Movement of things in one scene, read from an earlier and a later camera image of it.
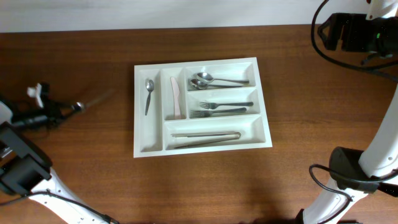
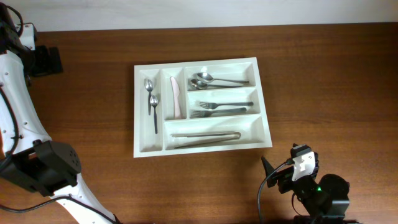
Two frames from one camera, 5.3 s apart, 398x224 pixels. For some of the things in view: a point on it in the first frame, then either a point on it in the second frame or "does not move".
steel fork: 212,106 does not move
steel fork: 198,114 does not move
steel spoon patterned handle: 107,93 → 154,100
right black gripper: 351,25 → 284,176
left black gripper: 54,111 → 48,66
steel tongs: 178,135 does not move
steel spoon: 204,77 does not move
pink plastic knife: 176,94 does not move
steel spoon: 199,84 does not move
